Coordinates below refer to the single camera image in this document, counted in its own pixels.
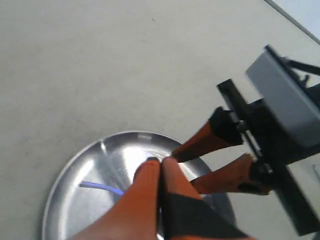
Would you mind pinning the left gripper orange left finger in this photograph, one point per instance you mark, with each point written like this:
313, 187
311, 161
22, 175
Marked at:
135, 215

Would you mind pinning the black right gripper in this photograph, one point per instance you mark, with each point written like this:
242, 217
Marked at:
277, 149

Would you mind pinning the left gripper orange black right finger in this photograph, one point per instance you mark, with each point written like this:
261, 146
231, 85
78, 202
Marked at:
185, 216

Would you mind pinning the translucent white tube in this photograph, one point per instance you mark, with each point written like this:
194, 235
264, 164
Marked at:
93, 185

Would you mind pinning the round steel plate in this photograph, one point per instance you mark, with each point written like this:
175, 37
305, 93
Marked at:
111, 161

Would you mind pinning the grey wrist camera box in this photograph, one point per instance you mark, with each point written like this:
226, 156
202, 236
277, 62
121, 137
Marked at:
295, 105

